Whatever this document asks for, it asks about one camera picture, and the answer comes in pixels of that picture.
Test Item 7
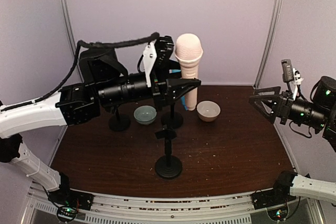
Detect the blue toy microphone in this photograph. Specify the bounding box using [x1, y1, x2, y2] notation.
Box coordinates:
[170, 69, 188, 111]

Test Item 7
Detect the tall black microphone stand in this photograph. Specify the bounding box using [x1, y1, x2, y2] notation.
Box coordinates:
[161, 103, 184, 129]

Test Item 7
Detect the short black microphone stand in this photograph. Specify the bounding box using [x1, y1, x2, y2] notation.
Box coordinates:
[108, 106, 131, 132]

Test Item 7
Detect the thin black stand with clip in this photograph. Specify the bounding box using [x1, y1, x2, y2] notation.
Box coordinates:
[154, 125, 183, 179]

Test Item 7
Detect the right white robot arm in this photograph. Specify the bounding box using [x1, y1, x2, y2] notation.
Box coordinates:
[248, 76, 335, 206]

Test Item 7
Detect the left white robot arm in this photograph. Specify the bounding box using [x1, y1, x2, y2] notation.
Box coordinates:
[1, 48, 201, 194]

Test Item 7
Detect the light teal bowl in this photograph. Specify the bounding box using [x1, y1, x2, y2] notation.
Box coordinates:
[133, 105, 157, 125]

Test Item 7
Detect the white bowl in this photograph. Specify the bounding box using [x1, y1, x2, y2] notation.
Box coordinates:
[196, 101, 221, 122]

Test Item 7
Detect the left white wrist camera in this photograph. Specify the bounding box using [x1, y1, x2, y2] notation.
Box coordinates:
[142, 42, 157, 88]

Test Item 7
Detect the right aluminium frame post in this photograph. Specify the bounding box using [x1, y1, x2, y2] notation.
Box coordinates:
[253, 0, 284, 88]

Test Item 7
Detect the aluminium frame post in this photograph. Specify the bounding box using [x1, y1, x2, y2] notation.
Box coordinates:
[59, 0, 83, 86]
[253, 0, 284, 88]

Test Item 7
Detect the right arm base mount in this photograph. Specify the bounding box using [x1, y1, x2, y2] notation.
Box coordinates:
[251, 171, 301, 222]

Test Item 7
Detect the front aluminium rail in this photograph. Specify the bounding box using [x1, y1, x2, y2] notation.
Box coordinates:
[26, 182, 323, 224]

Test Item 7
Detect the left aluminium frame post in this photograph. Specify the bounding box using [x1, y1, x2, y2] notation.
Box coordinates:
[59, 0, 83, 86]

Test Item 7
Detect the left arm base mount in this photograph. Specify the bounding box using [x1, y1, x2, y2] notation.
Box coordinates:
[44, 173, 94, 223]

